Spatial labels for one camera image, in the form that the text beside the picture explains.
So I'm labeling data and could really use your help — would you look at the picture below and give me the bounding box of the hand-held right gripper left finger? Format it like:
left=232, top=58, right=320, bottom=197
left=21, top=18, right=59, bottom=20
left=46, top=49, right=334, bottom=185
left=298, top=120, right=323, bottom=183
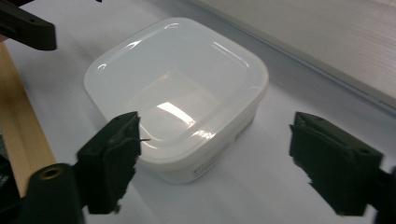
left=76, top=111, right=151, bottom=216

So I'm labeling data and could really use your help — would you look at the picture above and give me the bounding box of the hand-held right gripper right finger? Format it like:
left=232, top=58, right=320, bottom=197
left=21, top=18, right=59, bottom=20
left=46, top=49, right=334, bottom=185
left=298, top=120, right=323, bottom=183
left=289, top=111, right=384, bottom=217

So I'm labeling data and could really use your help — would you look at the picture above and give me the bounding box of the white plastic lidded container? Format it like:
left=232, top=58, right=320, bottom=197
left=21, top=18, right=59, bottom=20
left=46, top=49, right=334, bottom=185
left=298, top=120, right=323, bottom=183
left=82, top=17, right=270, bottom=172

